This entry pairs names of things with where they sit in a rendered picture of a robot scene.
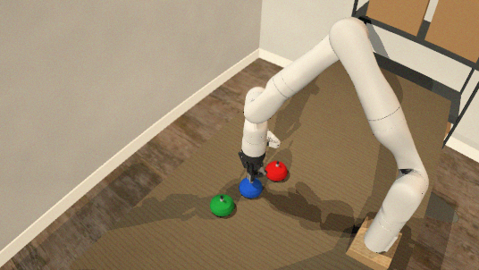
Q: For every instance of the red bell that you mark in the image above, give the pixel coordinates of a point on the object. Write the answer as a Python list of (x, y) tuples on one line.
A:
[(276, 171)]

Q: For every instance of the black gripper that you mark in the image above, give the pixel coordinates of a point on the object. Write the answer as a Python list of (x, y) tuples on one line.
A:
[(257, 163)]

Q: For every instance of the green dome bell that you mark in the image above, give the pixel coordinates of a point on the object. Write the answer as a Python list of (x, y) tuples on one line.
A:
[(223, 206)]

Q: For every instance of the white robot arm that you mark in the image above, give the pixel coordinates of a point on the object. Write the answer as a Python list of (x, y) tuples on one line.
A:
[(348, 39)]

